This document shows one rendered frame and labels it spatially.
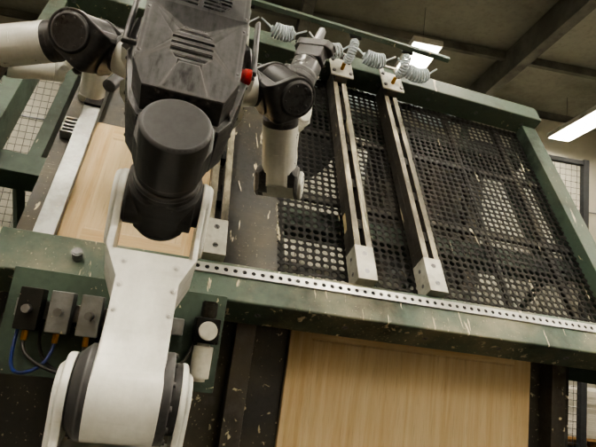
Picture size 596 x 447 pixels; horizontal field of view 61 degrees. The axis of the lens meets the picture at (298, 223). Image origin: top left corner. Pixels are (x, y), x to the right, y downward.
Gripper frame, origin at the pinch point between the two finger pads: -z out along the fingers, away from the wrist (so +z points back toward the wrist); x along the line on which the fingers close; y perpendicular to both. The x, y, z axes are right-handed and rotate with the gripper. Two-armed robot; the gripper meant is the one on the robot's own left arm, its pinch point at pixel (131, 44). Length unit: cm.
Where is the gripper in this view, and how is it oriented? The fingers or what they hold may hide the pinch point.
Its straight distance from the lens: 167.6
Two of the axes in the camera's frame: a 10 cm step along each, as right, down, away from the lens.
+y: 8.7, -2.9, -4.0
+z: -1.6, 6.0, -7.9
